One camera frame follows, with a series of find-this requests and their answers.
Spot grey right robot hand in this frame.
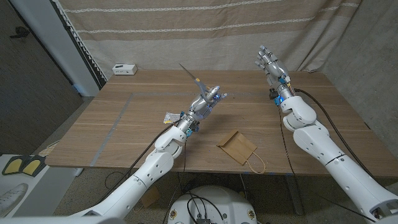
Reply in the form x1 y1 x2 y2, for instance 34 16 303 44
254 45 295 106

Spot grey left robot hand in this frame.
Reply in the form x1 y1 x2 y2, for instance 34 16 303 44
177 85 228 138

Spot grey scissors with orange handles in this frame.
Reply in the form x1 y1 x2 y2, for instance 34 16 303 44
178 63 218 101

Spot brown paper bag with handles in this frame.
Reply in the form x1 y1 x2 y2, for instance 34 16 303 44
216 129 267 174

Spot white printed receipt paper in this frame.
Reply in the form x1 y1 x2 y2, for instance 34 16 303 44
164 111 182 124

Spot small brown floor paper bag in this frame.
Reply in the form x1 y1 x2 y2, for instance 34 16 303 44
141 185 162 208

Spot beige striped curtain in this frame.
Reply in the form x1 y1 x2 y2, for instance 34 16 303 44
57 0 363 81

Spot white power strip box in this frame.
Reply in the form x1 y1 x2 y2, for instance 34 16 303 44
112 63 139 76

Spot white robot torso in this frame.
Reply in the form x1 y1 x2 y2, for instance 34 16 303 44
167 185 258 224

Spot grey backdrop cloth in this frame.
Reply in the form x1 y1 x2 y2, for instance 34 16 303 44
298 0 398 139

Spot grey table leg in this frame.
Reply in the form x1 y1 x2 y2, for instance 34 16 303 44
285 174 305 216

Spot dark textured door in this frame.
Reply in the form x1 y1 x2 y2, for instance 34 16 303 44
0 0 84 156

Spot white floor platform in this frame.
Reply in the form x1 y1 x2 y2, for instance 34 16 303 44
0 154 84 218

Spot white shoe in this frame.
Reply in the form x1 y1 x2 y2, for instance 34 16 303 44
0 182 29 218

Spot thin black left wrist cable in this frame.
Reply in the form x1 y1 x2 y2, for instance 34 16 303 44
161 136 189 224

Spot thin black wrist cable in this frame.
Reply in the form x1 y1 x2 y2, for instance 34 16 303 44
161 136 189 224
278 107 379 223

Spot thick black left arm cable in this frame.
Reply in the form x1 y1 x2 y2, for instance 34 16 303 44
96 119 181 205

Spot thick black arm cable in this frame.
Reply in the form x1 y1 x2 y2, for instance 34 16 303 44
294 88 374 178
96 119 181 205

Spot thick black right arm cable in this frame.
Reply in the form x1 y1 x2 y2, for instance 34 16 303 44
294 88 374 178

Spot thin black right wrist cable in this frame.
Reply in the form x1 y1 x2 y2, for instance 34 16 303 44
278 107 379 223

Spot black torso cable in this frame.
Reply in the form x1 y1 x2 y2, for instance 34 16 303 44
185 192 225 224

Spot white door frame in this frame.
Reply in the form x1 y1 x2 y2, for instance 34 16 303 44
9 0 101 97

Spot door handle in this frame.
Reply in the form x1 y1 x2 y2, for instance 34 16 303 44
9 26 31 39

